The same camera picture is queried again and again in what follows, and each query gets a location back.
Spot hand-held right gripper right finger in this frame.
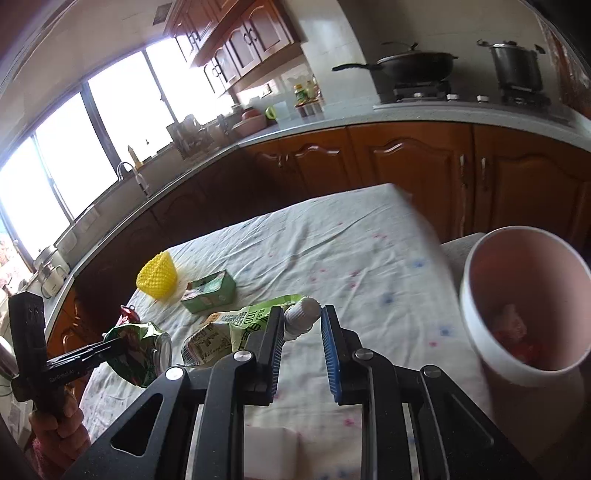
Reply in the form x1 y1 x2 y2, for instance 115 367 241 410
321 305 543 480

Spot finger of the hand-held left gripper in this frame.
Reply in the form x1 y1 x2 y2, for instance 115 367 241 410
69 338 130 371

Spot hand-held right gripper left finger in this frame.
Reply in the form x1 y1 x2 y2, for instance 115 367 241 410
60 305 287 480

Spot crushed green can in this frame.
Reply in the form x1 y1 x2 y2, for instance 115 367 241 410
102 322 173 387

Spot green drink pouch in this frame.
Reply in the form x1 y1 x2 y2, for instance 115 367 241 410
181 294 321 370

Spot pink trash bin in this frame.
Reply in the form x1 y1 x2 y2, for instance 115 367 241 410
459 225 591 387

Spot person's left forearm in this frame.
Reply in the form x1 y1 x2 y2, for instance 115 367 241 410
28 436 95 480

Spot person's left hand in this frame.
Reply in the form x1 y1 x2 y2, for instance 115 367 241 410
28 390 89 448

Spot white kitchen appliance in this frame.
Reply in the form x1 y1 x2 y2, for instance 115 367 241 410
33 246 71 297

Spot green juice carton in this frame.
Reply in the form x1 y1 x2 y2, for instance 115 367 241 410
180 270 237 315

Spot yellow foam fruit net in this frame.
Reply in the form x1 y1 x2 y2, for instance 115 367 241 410
136 251 179 299

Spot white foam block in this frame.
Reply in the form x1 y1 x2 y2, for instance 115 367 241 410
242 424 302 480

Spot grey chair seat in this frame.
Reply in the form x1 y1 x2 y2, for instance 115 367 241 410
440 233 485 289

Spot chrome faucet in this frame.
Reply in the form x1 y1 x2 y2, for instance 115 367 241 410
116 161 151 199

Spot crumpled pale purple paper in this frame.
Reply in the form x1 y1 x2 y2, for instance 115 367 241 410
495 303 528 341

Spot kitchen window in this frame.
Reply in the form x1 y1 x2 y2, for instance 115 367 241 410
0 37 237 260

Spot red snack wrapper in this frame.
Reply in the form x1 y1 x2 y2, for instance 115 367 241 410
493 333 546 366

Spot wooden base cabinets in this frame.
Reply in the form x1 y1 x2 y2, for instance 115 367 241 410
46 122 591 370

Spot pink basin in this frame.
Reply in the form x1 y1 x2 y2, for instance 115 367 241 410
232 108 269 137

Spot dish rack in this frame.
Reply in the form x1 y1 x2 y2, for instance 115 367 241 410
166 114 219 156

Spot group of condiment bottles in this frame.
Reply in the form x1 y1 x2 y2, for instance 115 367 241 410
292 76 322 119

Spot gas stove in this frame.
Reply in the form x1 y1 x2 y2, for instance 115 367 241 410
392 80 553 108

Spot black wok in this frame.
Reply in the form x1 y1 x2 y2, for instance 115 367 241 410
331 42 459 84

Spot wooden upper cabinets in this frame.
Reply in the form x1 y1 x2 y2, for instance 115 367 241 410
164 0 308 96

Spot steel cooking pot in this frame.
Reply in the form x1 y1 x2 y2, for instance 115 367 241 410
477 39 547 91

